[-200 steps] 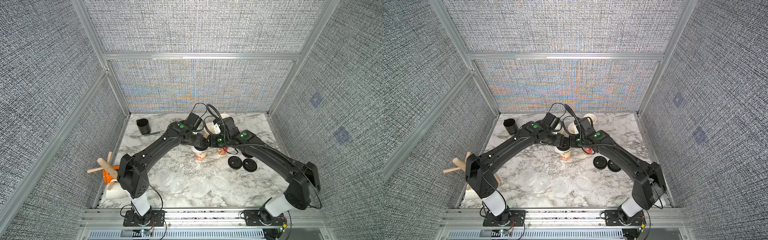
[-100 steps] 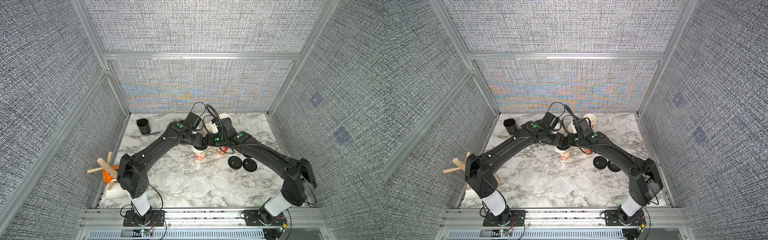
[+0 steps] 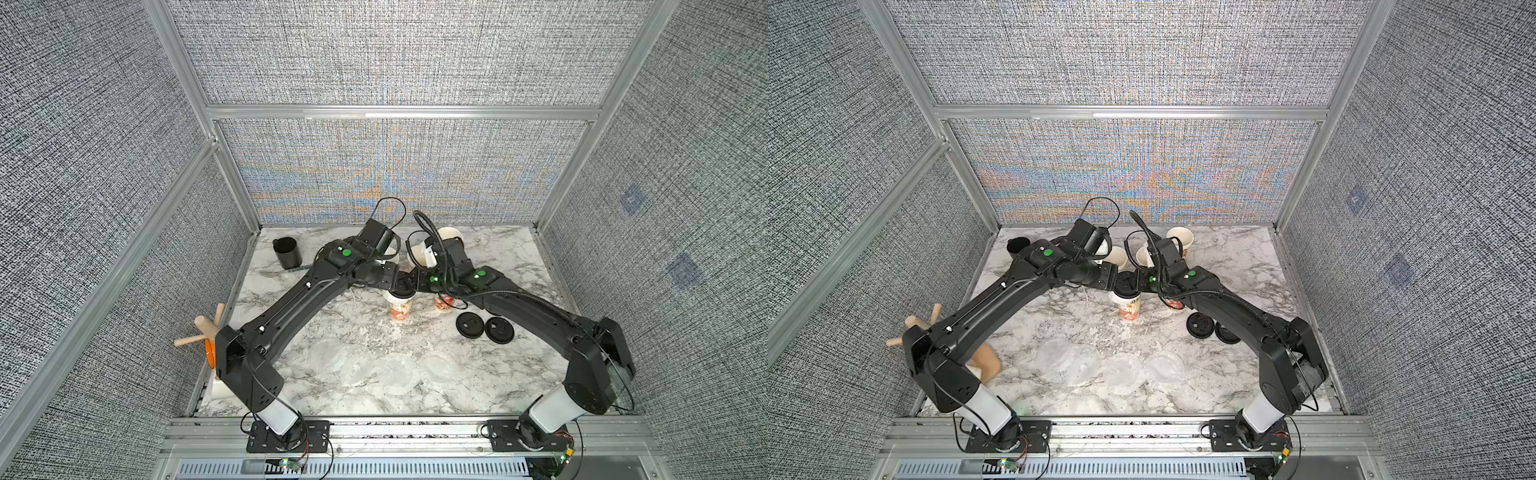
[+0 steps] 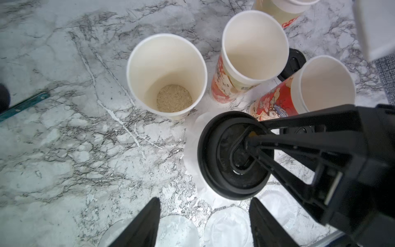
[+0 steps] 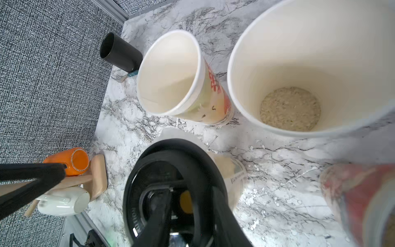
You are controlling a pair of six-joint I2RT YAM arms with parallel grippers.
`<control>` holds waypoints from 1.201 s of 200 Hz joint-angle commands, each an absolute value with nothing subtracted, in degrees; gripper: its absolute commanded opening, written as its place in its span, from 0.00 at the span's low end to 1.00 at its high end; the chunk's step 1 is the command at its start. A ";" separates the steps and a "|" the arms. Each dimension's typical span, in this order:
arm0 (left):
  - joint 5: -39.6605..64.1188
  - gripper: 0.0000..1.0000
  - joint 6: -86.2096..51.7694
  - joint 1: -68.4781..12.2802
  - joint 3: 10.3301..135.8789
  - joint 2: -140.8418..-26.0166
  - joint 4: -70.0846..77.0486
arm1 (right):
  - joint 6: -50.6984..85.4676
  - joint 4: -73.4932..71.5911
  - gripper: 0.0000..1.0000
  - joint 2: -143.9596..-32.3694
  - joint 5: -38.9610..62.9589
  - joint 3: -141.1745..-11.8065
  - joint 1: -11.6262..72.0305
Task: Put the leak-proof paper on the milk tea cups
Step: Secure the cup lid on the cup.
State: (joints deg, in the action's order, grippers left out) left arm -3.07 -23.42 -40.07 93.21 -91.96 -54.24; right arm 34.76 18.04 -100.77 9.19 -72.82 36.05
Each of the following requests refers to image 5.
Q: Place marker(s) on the back left paper cup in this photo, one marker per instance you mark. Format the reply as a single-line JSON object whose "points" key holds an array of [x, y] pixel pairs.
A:
{"points": [[175, 80]]}

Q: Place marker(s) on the orange mug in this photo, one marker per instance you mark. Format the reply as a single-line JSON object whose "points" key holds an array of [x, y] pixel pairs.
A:
{"points": [[75, 159]]}

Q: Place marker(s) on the black plastic cup lid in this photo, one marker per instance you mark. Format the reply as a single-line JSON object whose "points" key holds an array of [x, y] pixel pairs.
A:
{"points": [[187, 173]]}

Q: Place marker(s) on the fork with teal handle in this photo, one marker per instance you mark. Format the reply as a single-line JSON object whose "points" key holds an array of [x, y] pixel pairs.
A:
{"points": [[123, 78]]}

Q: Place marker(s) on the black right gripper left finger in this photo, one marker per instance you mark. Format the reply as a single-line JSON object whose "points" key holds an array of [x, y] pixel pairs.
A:
{"points": [[157, 231]]}

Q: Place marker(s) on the middle yellow paper cup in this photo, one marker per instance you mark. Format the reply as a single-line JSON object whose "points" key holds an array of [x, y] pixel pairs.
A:
{"points": [[343, 52]]}

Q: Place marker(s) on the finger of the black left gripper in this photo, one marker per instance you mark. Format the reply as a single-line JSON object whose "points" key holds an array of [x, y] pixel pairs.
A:
{"points": [[22, 183]]}

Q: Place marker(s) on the black cylindrical cup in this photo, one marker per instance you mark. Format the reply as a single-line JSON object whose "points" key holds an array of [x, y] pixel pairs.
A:
{"points": [[120, 53]]}

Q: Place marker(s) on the white mug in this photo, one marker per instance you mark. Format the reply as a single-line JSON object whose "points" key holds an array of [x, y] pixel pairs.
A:
{"points": [[64, 202]]}

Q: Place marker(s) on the red milk tea paper cup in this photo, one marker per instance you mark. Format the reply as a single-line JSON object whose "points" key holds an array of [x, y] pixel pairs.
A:
{"points": [[362, 200]]}

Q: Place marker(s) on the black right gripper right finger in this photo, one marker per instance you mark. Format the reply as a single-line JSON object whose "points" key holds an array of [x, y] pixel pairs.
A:
{"points": [[227, 232]]}

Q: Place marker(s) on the wooden mug tree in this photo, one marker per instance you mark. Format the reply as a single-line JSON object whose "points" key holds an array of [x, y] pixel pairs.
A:
{"points": [[95, 182]]}

